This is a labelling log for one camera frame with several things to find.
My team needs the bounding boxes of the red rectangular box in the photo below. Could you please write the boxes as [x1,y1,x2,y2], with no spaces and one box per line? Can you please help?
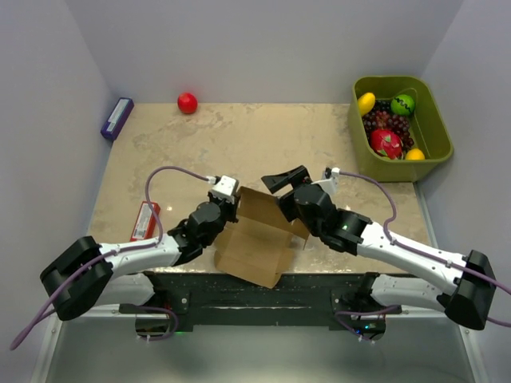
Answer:
[129,201,160,242]

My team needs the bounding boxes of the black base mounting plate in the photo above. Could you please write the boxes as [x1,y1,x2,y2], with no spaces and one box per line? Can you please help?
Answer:
[144,271,382,332]

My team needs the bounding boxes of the yellow lemon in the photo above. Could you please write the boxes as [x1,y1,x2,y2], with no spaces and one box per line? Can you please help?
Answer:
[357,93,376,116]

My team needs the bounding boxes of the green plastic bin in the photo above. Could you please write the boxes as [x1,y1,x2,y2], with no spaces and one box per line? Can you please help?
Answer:
[348,76,454,182]

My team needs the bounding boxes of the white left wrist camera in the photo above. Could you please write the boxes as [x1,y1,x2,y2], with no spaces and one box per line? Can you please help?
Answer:
[210,176,239,204]

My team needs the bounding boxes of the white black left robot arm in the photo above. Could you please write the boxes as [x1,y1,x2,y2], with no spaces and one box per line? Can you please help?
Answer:
[40,191,240,321]

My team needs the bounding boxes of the brown cardboard box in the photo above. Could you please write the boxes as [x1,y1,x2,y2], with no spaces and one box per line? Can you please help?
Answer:
[214,187,309,289]

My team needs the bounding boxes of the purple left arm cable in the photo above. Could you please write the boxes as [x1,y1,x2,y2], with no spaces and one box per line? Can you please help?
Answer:
[10,165,219,351]

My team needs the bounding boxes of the green striped toy ball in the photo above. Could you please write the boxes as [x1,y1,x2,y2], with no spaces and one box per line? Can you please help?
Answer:
[390,94,415,116]

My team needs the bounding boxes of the aluminium rail frame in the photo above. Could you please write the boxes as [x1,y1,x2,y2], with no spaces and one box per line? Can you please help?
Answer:
[30,181,490,383]

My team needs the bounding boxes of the dark red grapes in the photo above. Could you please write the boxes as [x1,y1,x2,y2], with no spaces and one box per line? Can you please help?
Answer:
[362,100,415,151]

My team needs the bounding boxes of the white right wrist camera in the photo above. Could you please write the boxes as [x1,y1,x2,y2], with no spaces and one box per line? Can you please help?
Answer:
[313,167,341,196]

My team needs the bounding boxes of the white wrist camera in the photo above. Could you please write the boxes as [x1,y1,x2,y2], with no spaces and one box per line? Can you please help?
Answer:
[313,167,341,196]
[210,176,239,204]

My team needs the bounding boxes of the purple rectangular box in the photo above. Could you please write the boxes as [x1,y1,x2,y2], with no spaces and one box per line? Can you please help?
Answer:
[101,97,134,141]

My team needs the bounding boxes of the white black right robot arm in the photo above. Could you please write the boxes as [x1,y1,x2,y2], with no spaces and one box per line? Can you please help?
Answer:
[261,166,497,330]

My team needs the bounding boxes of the red dragon fruit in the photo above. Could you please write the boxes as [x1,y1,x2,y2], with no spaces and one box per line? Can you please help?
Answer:
[370,128,403,160]

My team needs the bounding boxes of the small orange fruit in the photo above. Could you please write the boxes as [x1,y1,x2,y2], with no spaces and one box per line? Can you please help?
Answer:
[405,148,426,160]

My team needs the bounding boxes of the red tomato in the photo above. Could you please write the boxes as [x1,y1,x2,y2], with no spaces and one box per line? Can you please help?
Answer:
[177,93,198,115]

